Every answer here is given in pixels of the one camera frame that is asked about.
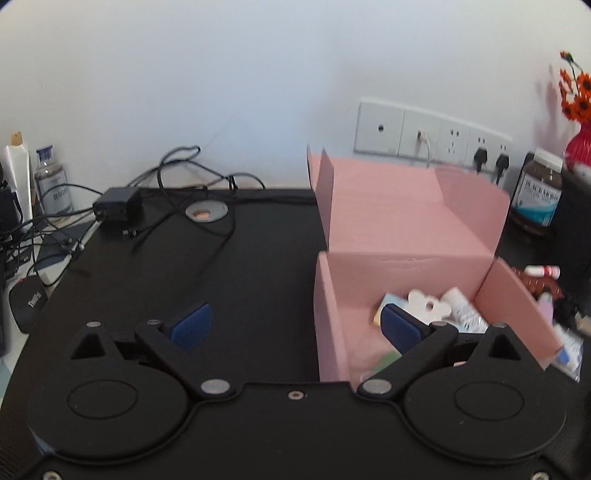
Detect red vase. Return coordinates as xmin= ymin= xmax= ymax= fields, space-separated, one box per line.
xmin=566 ymin=122 xmax=591 ymax=171

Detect bundle of black cables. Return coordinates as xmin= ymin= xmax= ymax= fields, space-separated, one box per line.
xmin=0 ymin=182 xmax=100 ymax=282

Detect white flower-shaped pad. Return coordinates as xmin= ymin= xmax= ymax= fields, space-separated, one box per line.
xmin=409 ymin=288 xmax=455 ymax=324

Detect small white tube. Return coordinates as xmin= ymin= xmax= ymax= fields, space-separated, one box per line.
xmin=441 ymin=286 xmax=488 ymax=333

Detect white network cable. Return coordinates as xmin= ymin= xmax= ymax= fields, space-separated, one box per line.
xmin=417 ymin=130 xmax=435 ymax=169

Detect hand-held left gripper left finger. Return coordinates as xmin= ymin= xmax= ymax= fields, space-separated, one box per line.
xmin=68 ymin=302 xmax=234 ymax=400

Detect red massage comb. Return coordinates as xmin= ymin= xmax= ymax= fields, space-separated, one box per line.
xmin=512 ymin=267 xmax=565 ymax=301

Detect white coax wall plate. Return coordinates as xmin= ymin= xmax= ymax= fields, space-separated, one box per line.
xmin=355 ymin=100 xmax=406 ymax=155

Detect clear water bottle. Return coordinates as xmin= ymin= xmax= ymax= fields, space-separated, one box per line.
xmin=34 ymin=144 xmax=75 ymax=215

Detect silver desk grommet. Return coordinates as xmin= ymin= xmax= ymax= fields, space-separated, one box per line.
xmin=185 ymin=200 xmax=229 ymax=223

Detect brown supplement bottle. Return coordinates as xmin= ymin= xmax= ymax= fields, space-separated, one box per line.
xmin=508 ymin=148 xmax=564 ymax=236

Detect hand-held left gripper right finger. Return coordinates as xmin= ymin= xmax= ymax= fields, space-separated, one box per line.
xmin=358 ymin=304 xmax=536 ymax=400

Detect black appliance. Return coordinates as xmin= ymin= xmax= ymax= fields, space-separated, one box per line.
xmin=554 ymin=166 xmax=591 ymax=301

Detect white network wall plate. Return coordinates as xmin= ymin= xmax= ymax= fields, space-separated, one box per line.
xmin=399 ymin=111 xmax=441 ymax=160

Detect small green item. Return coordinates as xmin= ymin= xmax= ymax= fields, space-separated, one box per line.
xmin=369 ymin=351 xmax=402 ymax=376

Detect black looped cable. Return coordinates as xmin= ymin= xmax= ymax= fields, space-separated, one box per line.
xmin=124 ymin=145 xmax=266 ymax=252

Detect black power adapter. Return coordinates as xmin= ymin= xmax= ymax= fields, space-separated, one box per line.
xmin=92 ymin=187 xmax=143 ymax=222

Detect white plastic packet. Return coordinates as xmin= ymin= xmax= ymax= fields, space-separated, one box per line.
xmin=551 ymin=323 xmax=585 ymax=381

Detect white paper package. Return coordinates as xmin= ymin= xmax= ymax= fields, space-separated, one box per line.
xmin=0 ymin=131 xmax=34 ymax=222

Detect pink cardboard box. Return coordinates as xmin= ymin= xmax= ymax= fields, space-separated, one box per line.
xmin=306 ymin=145 xmax=564 ymax=384

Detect black computer mouse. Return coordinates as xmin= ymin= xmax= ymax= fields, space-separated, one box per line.
xmin=9 ymin=274 xmax=49 ymax=334

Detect orange artificial flowers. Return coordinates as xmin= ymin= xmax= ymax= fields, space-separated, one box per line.
xmin=558 ymin=51 xmax=591 ymax=121

